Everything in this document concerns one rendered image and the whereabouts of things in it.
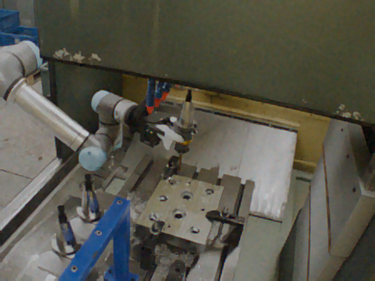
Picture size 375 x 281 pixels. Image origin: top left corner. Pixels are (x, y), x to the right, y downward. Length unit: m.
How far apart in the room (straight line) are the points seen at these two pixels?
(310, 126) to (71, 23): 1.66
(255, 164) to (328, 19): 1.47
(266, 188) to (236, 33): 1.40
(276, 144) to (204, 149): 0.40
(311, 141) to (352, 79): 1.59
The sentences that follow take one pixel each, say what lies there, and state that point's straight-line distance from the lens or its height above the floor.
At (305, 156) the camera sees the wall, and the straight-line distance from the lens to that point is 2.15.
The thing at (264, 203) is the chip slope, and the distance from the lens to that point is 1.79.
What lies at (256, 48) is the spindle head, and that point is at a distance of 0.49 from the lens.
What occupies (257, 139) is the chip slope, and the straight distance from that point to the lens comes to 1.98.
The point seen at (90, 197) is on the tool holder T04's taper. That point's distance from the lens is 0.79.
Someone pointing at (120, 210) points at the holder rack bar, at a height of 1.23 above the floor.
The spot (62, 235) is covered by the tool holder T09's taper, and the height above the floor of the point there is 1.26.
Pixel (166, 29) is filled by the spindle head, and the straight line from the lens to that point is 0.51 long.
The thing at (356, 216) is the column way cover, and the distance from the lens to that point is 0.76.
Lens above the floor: 1.81
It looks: 30 degrees down
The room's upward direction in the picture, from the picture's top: 2 degrees clockwise
